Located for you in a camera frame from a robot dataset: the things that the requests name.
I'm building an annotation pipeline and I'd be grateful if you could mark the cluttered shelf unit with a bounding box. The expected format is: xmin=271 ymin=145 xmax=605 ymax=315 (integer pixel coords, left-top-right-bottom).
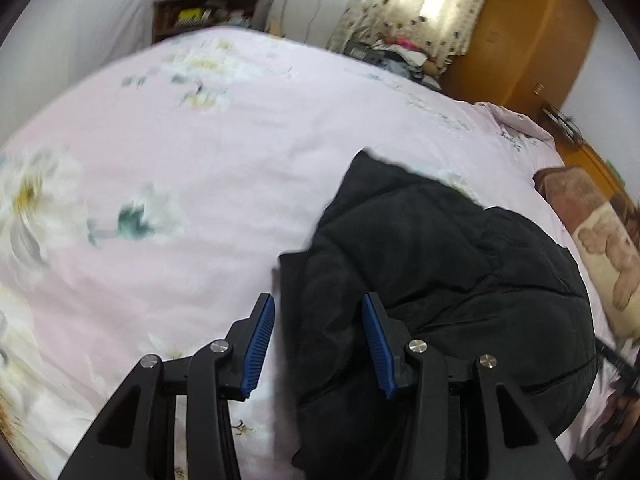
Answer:
xmin=151 ymin=0 xmax=281 ymax=43

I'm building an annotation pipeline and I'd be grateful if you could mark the black padded jacket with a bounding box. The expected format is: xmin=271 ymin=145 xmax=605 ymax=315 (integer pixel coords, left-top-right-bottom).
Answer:
xmin=277 ymin=149 xmax=601 ymax=480

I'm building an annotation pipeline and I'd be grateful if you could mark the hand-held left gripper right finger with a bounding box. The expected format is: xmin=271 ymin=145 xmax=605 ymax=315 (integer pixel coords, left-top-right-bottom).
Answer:
xmin=361 ymin=292 xmax=576 ymax=480

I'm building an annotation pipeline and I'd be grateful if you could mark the wooden wardrobe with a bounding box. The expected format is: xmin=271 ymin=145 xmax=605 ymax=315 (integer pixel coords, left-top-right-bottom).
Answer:
xmin=440 ymin=0 xmax=601 ymax=121

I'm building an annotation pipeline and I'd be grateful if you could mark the bear pattern pillow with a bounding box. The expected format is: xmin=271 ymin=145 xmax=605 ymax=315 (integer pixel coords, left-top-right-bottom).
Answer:
xmin=532 ymin=165 xmax=640 ymax=341

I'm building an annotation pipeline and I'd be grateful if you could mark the pile of clothes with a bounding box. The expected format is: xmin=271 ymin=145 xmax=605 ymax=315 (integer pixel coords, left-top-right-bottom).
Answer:
xmin=345 ymin=35 xmax=446 ymax=91

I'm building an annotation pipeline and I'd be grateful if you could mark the patterned curtain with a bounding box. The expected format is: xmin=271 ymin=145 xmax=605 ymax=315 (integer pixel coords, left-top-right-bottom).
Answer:
xmin=327 ymin=0 xmax=501 ymax=73

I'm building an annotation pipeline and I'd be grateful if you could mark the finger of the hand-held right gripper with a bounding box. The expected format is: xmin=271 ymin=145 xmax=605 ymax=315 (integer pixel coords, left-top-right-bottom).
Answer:
xmin=594 ymin=337 xmax=640 ymax=396

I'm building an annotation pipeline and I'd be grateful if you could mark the pink floral bed sheet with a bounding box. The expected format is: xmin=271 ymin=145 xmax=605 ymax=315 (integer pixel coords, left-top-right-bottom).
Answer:
xmin=0 ymin=25 xmax=640 ymax=480

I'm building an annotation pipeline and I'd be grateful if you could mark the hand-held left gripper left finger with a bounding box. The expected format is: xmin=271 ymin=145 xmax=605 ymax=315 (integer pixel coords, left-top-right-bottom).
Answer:
xmin=57 ymin=292 xmax=277 ymax=480

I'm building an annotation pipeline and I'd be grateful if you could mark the wooden headboard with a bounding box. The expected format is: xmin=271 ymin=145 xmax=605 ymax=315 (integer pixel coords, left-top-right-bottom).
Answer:
xmin=542 ymin=105 xmax=640 ymax=221

